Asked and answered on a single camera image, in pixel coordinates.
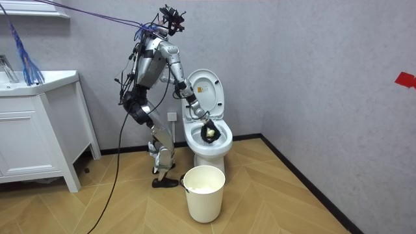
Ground white paper wad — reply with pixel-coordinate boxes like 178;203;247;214
188;185;216;195

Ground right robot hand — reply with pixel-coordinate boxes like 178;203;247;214
200;118;222;145

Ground cable bundle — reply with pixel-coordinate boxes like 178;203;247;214
0;0;161;86

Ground robot body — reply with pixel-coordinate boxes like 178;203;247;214
114;4;187;126

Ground red tape piece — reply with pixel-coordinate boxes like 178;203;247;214
394;71;416;90

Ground white wall shelf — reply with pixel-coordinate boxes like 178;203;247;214
0;0;70;20

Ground white toilet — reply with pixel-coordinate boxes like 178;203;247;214
180;68;234;175

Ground robot legs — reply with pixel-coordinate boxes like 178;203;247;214
131;97;180;189

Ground black floor cable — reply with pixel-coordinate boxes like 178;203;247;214
86;103;135;234

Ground cream waste bin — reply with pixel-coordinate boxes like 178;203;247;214
179;164;226;224

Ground chrome faucet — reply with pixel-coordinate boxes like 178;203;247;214
0;54;20;84

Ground white vanity cabinet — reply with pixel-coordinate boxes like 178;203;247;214
0;70;102;194

